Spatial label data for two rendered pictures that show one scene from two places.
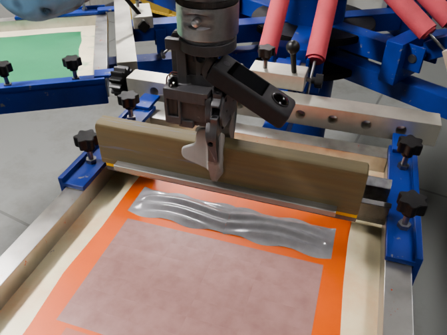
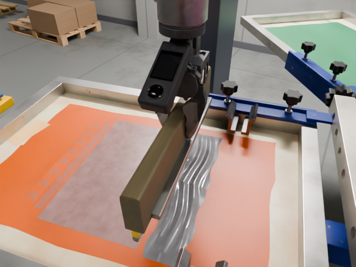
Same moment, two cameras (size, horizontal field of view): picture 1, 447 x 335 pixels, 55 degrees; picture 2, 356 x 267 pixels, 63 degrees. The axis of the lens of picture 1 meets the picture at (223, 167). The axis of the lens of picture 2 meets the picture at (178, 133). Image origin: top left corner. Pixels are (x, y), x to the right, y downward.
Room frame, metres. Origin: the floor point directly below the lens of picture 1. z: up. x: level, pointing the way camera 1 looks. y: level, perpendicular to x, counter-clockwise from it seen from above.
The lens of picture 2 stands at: (0.51, -0.43, 1.43)
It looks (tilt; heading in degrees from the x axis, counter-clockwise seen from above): 39 degrees down; 90
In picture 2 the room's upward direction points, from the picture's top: straight up
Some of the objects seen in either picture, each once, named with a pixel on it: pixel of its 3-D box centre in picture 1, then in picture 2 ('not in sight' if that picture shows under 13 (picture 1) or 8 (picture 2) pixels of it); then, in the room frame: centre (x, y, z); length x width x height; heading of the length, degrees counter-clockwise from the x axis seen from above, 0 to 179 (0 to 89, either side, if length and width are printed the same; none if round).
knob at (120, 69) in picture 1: (126, 82); (340, 101); (0.95, 0.23, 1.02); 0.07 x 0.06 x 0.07; 162
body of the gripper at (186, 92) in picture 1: (203, 80); (183, 58); (0.52, 0.03, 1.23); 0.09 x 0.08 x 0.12; 72
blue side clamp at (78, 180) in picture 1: (115, 149); (255, 116); (0.72, 0.22, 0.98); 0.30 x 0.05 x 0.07; 162
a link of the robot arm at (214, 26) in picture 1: (207, 20); (180, 7); (0.52, 0.02, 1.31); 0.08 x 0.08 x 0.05
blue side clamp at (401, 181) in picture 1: (399, 205); not in sight; (0.55, -0.31, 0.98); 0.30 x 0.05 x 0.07; 162
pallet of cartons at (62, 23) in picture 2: not in sight; (52, 16); (-1.21, 3.71, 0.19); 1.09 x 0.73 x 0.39; 151
